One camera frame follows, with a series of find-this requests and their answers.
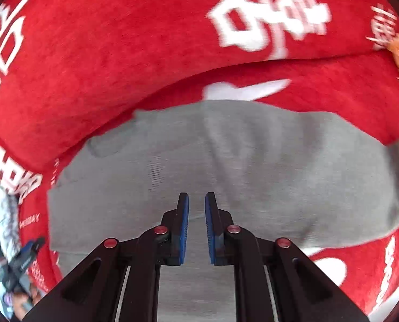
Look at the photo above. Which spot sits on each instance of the grey knit sweater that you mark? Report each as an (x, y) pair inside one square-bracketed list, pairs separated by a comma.
[(311, 177)]

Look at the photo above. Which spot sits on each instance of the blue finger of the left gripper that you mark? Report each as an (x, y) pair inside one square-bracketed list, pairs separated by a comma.
[(30, 251)]

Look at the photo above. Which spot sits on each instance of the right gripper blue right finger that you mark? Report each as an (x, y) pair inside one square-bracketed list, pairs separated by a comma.
[(221, 251)]

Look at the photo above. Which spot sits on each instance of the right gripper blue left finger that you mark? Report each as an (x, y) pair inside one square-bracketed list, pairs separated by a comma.
[(173, 248)]

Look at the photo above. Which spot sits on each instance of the person's left hand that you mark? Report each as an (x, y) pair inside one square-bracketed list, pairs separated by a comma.
[(21, 301)]

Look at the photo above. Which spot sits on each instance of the red wedding bed blanket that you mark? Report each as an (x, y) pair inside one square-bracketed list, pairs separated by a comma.
[(71, 70)]

